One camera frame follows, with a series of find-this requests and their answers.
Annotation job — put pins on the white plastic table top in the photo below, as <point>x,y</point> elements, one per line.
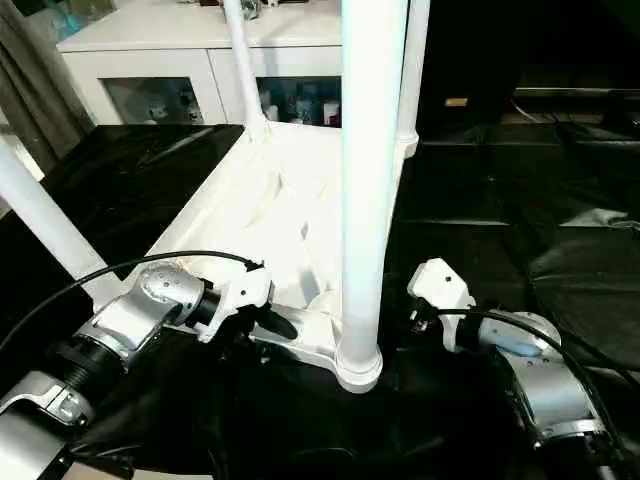
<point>250,200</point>

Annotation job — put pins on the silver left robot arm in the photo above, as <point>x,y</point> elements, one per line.
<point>125,310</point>

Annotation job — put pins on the black table mat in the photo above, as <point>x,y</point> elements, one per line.
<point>500,225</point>

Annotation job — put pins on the small beige label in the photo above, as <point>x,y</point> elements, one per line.
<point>456,102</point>

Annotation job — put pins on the black low side table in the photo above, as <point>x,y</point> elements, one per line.
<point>575,102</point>

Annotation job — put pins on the white glass-door cabinet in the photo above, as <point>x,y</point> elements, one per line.
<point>150,55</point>

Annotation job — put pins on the grey curtain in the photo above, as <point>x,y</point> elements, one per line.
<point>35,90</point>

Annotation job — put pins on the dark grey crumpled bundle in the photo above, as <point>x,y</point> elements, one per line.
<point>255,4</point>

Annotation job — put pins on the teal white plastic package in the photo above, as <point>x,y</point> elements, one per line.
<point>70,15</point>

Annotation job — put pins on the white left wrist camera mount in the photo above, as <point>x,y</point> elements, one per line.
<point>240,295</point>

